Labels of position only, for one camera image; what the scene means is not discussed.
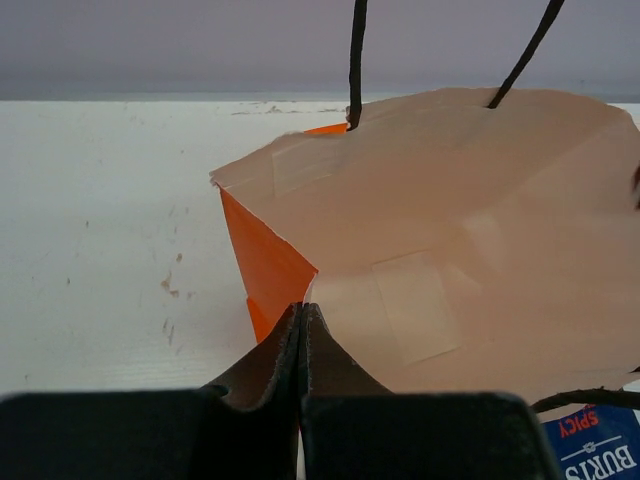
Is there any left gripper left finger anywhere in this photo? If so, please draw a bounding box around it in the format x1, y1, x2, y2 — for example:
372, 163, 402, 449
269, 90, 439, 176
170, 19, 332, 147
1, 304, 302, 479

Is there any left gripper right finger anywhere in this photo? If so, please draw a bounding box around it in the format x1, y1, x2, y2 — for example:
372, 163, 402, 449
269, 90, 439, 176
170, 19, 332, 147
298, 304, 561, 479

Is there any orange paper bag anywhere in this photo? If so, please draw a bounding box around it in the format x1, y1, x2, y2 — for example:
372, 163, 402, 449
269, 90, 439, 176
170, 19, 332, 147
211, 1, 639, 402

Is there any blue Burts chip bag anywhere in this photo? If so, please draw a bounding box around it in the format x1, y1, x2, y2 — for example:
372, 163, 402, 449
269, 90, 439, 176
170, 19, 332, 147
543, 406, 640, 480

